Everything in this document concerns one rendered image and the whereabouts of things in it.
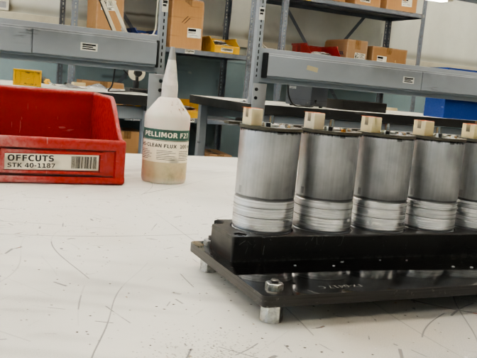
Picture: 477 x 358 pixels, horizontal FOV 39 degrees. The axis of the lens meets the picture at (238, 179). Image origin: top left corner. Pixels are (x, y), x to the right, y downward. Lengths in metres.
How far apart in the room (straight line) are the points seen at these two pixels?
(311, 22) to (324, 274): 5.08
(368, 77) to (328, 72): 0.20
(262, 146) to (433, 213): 0.09
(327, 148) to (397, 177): 0.04
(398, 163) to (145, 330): 0.13
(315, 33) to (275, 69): 2.58
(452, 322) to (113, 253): 0.14
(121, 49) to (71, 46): 0.18
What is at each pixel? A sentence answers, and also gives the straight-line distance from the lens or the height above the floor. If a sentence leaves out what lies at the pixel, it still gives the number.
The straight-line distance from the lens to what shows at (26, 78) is 2.57.
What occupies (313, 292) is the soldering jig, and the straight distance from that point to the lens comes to 0.23.
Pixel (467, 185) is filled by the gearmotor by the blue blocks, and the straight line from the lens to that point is 0.32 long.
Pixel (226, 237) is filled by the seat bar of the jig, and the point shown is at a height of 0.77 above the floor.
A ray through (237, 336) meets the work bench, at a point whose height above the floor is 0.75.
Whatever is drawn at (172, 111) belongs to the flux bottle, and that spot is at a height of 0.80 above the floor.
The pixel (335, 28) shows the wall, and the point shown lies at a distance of 5.42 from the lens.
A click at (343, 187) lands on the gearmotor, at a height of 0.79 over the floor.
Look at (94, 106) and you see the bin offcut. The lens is 0.57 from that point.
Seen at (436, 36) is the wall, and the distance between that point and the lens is 6.02.
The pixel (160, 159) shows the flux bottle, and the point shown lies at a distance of 0.49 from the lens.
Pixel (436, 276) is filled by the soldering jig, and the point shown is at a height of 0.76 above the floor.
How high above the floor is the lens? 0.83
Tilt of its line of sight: 8 degrees down
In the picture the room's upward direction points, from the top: 5 degrees clockwise
